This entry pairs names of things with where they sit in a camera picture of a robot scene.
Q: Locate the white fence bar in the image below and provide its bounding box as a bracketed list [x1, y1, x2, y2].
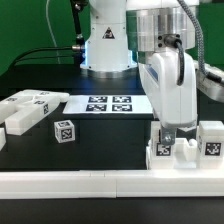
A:
[0, 128, 6, 151]
[0, 169, 224, 199]

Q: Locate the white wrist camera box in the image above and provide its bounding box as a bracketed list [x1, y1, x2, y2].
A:
[196, 64, 224, 103]

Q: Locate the white marker sheet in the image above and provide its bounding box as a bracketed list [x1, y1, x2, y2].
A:
[63, 95, 153, 114]

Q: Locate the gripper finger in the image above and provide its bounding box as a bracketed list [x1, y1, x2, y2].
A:
[160, 127, 176, 146]

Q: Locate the white front fence bar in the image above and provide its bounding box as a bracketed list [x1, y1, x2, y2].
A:
[0, 169, 224, 199]

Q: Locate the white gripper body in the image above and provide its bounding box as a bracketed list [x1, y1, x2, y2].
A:
[138, 51, 197, 128]

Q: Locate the black cable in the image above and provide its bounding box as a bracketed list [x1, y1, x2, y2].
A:
[9, 0, 88, 69]

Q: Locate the grey cable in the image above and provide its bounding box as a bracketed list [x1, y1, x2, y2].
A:
[176, 0, 224, 84]

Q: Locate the white chair seat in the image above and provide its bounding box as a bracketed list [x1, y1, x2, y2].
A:
[146, 138, 198, 170]

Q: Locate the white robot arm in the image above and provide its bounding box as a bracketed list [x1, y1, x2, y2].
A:
[70, 0, 199, 145]

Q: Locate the white left fence bar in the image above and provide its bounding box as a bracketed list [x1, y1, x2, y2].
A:
[0, 128, 6, 151]

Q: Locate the white chair back assembly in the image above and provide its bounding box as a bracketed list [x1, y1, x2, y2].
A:
[0, 89, 69, 136]

